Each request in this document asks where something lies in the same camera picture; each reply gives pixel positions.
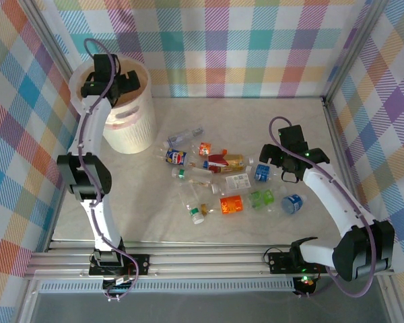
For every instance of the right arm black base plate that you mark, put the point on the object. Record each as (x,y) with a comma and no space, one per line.
(279,262)

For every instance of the aluminium frame rail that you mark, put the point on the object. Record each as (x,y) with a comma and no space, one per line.
(205,262)

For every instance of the clear bottle white label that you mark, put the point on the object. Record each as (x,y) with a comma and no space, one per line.
(238,182)

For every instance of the clear bottle grey-blue label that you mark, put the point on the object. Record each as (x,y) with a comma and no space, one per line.
(183,136)

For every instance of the small orange carton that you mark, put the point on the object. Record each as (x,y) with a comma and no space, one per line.
(204,148)

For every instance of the clear bottle green band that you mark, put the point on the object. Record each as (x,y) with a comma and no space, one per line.
(188,173)

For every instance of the crushed clear bottle brown residue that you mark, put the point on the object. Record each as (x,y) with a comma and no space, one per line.
(199,183)

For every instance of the clear bottle green white cap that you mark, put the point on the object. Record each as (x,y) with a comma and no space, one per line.
(193,210)

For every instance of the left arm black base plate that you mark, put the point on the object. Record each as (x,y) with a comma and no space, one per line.
(139,264)

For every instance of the clear bottle orange NFC label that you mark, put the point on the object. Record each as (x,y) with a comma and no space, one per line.
(231,204)

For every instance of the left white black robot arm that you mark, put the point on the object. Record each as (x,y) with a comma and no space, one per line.
(87,134)

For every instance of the aluminium frame post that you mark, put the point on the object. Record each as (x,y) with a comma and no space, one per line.
(357,47)
(47,37)

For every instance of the clear bottle green label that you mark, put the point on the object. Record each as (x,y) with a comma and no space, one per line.
(262,198)

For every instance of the round blue label bottle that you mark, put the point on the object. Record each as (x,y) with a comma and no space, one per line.
(292,203)

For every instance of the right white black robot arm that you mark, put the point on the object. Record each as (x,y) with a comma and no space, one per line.
(333,198)

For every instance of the red label tea bottle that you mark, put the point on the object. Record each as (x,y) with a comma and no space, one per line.
(224,161)

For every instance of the translucent white plastic bin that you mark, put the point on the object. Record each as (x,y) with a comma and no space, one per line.
(134,121)

